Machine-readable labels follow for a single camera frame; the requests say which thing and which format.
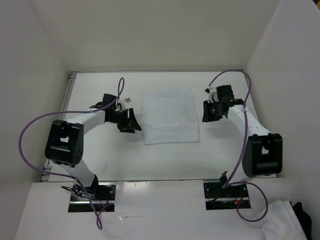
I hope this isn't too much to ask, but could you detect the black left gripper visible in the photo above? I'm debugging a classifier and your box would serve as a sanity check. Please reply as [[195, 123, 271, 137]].
[[108, 107, 142, 134]]

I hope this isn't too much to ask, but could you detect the white skirt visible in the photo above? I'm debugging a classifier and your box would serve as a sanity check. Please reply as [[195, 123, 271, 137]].
[[140, 88, 200, 146]]

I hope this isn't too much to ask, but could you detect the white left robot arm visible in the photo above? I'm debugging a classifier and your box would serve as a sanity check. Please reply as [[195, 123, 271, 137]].
[[44, 93, 142, 200]]

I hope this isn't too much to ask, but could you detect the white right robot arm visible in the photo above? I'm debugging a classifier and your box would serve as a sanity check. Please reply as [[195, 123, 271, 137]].
[[202, 85, 283, 197]]

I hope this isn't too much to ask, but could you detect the white cloth pile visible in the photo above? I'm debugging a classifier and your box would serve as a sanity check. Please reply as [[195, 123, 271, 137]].
[[259, 200, 307, 240]]

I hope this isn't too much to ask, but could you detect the black cloth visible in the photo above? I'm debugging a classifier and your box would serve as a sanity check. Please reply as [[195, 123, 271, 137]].
[[292, 202, 312, 240]]

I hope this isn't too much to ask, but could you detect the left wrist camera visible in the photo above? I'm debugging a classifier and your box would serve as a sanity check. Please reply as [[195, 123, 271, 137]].
[[117, 97, 132, 112]]

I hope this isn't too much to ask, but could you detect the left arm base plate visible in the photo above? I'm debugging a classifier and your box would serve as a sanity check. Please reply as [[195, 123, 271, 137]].
[[62, 181, 117, 213]]

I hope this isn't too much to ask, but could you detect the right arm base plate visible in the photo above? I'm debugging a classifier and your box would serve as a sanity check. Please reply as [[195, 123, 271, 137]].
[[203, 180, 251, 211]]

